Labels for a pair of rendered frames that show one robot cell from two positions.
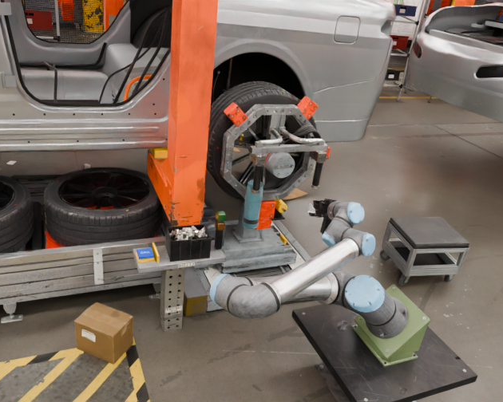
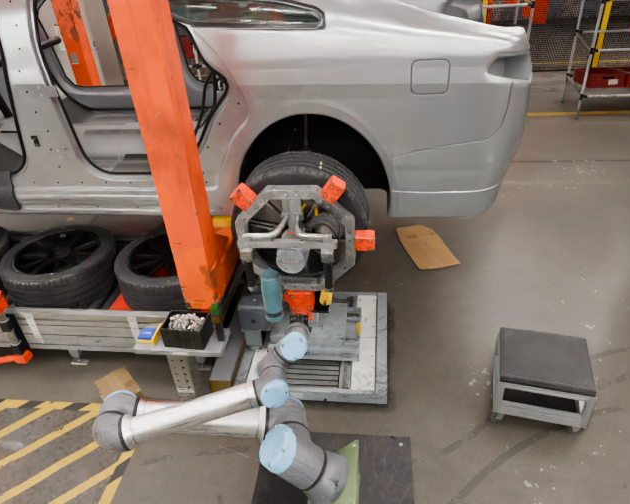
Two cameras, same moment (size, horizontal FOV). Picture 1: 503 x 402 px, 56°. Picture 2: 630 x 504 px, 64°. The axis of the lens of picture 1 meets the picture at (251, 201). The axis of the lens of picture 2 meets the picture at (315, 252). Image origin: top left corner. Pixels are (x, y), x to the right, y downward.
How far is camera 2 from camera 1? 152 cm
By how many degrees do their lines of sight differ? 30
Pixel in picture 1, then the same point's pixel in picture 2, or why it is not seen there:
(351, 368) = not seen: outside the picture
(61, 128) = (120, 196)
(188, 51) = (151, 139)
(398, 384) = not seen: outside the picture
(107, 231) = (149, 299)
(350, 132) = (459, 205)
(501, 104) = not seen: outside the picture
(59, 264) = (102, 325)
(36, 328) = (90, 375)
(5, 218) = (70, 276)
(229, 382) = (199, 483)
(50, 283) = (100, 339)
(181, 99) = (159, 187)
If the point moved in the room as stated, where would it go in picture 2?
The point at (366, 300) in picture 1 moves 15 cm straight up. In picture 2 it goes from (267, 458) to (262, 429)
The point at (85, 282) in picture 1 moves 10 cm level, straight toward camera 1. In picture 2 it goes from (129, 344) to (121, 357)
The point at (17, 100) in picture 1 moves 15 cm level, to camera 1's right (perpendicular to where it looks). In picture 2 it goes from (81, 170) to (99, 174)
